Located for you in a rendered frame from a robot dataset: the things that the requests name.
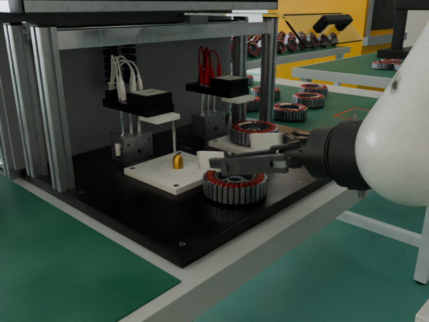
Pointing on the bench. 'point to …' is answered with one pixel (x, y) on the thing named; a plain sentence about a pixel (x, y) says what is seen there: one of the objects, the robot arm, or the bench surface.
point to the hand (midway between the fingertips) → (231, 150)
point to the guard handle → (340, 20)
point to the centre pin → (177, 161)
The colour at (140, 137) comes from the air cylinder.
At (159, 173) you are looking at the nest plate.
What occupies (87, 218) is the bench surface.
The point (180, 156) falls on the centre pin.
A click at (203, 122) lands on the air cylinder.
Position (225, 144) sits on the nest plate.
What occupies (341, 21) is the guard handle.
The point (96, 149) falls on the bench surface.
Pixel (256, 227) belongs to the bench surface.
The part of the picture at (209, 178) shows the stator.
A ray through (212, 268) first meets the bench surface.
